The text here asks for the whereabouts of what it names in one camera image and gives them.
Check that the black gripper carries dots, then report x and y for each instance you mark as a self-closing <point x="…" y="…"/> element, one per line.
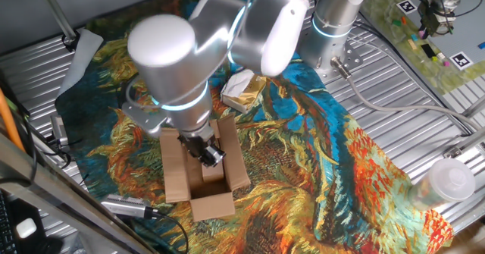
<point x="195" y="146"/>

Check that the brown cardboard box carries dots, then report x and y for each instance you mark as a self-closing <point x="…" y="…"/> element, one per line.
<point x="212" y="206"/>

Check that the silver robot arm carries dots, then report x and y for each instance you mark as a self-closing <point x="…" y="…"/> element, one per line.
<point x="170" y="57"/>

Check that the small white box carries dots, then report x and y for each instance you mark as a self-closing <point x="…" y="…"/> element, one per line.
<point x="26" y="228"/>

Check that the gold tissue pack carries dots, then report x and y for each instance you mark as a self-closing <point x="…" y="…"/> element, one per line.
<point x="242" y="91"/>

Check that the sunflower painting tablecloth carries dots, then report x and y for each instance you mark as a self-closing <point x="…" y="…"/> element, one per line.
<point x="303" y="170"/>

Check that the black pole clamp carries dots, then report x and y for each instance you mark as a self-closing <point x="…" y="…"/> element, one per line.
<point x="70" y="43"/>

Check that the dark grey pad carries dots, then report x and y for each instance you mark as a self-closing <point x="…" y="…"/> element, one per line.
<point x="43" y="233"/>

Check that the metal pole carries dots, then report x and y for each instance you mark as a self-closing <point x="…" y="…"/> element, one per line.
<point x="57" y="11"/>

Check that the black keyboard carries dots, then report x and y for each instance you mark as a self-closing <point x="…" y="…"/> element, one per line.
<point x="5" y="231"/>

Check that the green toy block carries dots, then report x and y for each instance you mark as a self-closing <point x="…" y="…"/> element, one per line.
<point x="396" y="22"/>

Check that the green patterned mat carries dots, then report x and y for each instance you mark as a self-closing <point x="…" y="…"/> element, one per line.
<point x="382" y="4"/>

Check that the tan toy block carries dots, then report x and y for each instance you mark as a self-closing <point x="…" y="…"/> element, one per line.
<point x="412" y="44"/>

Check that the cyan toy block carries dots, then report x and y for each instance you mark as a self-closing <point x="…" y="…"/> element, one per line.
<point x="414" y="37"/>

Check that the clear plastic lidded cup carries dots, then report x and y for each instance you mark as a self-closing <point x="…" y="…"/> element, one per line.
<point x="451" y="180"/>

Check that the black flat block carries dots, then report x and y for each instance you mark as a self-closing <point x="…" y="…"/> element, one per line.
<point x="428" y="51"/>

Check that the black white fiducial tag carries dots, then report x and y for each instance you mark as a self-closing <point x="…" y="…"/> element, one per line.
<point x="461" y="60"/>
<point x="407" y="7"/>

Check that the cream toy block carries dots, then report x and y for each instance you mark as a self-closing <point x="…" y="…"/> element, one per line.
<point x="440" y="55"/>

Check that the pink toy block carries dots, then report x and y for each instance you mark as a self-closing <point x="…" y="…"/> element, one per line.
<point x="446" y="63"/>

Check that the background robot tool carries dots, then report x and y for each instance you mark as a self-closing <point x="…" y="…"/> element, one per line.
<point x="432" y="19"/>

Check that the grey building baseplate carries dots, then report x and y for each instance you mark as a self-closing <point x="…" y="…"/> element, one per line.
<point x="462" y="30"/>

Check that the blue toy block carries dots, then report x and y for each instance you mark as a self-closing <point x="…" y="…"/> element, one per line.
<point x="482" y="45"/>

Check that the silver camera mounting bracket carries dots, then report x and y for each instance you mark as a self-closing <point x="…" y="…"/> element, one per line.
<point x="146" y="119"/>

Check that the silver depth camera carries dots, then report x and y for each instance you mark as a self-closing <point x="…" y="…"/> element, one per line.
<point x="125" y="206"/>
<point x="58" y="130"/>

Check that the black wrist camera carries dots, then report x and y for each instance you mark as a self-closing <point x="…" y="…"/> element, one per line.
<point x="126" y="95"/>

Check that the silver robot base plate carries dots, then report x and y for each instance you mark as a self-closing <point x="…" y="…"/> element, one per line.
<point x="350" y="58"/>

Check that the metal frame bar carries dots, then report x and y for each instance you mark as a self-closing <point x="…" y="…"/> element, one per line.
<point x="38" y="178"/>

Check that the aluminium profile rail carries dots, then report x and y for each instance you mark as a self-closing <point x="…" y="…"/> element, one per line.
<point x="475" y="108"/>
<point x="464" y="146"/>

